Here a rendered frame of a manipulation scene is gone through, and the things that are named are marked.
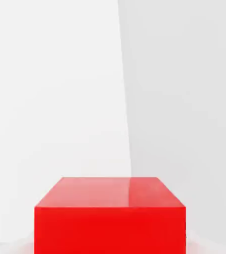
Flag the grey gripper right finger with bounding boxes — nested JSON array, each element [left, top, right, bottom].
[[186, 228, 226, 254]]

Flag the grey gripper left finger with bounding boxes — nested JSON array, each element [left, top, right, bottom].
[[0, 231, 35, 254]]

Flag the small red cube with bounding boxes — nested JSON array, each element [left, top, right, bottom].
[[34, 177, 187, 254]]

